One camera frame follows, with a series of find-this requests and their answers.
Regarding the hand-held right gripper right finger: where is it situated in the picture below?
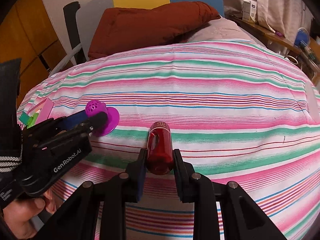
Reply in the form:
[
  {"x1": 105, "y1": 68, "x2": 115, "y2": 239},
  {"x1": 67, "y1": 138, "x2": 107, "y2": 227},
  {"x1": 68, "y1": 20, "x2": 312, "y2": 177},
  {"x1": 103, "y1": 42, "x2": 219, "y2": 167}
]
[{"x1": 172, "y1": 149, "x2": 288, "y2": 240}]

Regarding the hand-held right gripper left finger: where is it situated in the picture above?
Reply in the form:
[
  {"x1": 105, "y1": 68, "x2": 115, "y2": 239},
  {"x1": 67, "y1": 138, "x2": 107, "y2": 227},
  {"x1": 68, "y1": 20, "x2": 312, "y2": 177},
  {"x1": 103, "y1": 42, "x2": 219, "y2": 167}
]
[{"x1": 42, "y1": 149, "x2": 148, "y2": 240}]

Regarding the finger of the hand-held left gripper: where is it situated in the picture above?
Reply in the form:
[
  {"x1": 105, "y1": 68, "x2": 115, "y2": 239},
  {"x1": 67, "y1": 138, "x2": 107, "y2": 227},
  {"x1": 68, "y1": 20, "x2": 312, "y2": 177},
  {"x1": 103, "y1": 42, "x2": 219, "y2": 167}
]
[
  {"x1": 60, "y1": 111, "x2": 88, "y2": 128},
  {"x1": 57, "y1": 112, "x2": 107, "y2": 137}
]

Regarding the purple plastic strainer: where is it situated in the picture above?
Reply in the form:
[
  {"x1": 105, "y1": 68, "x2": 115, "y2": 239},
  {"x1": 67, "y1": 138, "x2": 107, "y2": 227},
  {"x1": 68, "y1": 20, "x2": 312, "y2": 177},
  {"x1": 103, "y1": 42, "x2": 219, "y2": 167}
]
[{"x1": 85, "y1": 100, "x2": 120, "y2": 137}]

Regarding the white tray with pink rim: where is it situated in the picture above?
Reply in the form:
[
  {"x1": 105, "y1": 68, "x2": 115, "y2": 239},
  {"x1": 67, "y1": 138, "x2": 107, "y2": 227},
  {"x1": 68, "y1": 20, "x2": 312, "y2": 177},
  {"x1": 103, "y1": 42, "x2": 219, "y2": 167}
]
[{"x1": 16, "y1": 97, "x2": 54, "y2": 130}]

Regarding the glossy red bottle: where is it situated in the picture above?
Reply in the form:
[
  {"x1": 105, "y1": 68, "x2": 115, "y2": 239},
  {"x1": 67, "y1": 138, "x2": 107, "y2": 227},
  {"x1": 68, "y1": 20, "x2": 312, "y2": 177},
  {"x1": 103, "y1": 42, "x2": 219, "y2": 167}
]
[{"x1": 146, "y1": 121, "x2": 173, "y2": 175}]

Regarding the person's left hand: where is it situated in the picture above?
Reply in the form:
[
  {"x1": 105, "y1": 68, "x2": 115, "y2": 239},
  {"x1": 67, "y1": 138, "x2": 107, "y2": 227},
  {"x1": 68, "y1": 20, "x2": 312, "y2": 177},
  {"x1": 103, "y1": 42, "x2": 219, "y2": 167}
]
[{"x1": 4, "y1": 190, "x2": 58, "y2": 239}]

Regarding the pink green striped tablecloth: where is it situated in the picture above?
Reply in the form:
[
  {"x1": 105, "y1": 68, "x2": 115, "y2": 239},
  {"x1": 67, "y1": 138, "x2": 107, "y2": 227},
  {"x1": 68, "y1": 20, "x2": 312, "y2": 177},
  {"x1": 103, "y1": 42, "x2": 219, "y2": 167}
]
[{"x1": 16, "y1": 40, "x2": 320, "y2": 240}]

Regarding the wooden wardrobe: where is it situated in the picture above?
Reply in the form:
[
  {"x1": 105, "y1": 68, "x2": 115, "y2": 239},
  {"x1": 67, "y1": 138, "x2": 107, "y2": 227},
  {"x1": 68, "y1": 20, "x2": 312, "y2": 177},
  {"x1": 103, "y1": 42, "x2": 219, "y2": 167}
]
[{"x1": 0, "y1": 0, "x2": 65, "y2": 100}]

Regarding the rust red cushion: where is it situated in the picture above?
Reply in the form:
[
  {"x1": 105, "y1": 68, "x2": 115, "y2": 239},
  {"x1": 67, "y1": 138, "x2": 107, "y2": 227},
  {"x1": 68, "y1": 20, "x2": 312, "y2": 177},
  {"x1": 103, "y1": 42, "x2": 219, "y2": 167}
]
[{"x1": 88, "y1": 1, "x2": 222, "y2": 61}]

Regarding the pale pink bedsheet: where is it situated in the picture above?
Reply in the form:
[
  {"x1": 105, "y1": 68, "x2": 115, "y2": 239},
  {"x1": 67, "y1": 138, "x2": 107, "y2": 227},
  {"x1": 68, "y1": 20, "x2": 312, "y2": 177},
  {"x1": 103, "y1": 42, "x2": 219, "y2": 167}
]
[{"x1": 186, "y1": 15, "x2": 263, "y2": 45}]

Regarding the wooden bedside shelf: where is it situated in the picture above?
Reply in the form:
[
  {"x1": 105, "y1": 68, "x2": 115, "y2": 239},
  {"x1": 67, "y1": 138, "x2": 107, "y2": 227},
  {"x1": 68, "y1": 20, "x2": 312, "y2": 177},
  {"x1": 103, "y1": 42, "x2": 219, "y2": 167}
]
[{"x1": 230, "y1": 14, "x2": 320, "y2": 80}]

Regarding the white cardboard box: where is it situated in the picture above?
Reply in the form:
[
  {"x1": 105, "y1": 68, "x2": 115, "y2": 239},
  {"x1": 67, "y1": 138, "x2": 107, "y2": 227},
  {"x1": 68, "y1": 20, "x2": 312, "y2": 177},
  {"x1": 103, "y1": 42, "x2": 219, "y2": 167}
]
[{"x1": 242, "y1": 0, "x2": 258, "y2": 23}]

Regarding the blue white round appliance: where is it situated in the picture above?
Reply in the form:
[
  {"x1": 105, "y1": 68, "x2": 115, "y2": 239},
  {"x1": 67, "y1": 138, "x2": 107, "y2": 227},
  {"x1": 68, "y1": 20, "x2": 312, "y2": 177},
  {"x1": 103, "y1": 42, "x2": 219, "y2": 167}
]
[{"x1": 294, "y1": 27, "x2": 310, "y2": 47}]

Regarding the striped wrist strap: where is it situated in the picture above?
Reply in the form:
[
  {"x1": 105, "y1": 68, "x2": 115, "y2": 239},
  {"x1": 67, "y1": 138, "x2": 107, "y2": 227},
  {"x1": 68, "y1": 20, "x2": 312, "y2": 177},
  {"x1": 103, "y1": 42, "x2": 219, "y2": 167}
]
[{"x1": 0, "y1": 155, "x2": 23, "y2": 173}]

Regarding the white plastic strap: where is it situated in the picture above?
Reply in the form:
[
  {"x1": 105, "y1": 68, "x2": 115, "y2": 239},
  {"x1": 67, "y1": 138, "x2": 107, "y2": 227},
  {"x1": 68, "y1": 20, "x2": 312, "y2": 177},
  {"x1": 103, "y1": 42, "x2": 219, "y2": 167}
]
[{"x1": 49, "y1": 44, "x2": 83, "y2": 75}]

